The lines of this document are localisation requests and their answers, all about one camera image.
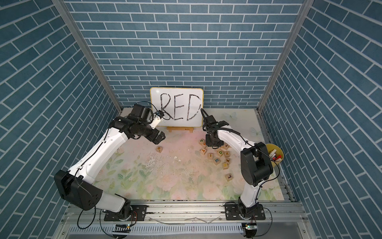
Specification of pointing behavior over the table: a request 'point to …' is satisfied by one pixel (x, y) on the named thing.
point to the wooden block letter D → (220, 153)
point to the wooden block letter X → (227, 154)
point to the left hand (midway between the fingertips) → (161, 132)
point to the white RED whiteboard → (181, 107)
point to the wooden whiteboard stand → (180, 128)
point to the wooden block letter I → (210, 156)
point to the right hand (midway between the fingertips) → (212, 144)
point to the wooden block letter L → (229, 177)
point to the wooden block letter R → (159, 149)
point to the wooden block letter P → (201, 141)
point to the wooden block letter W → (227, 160)
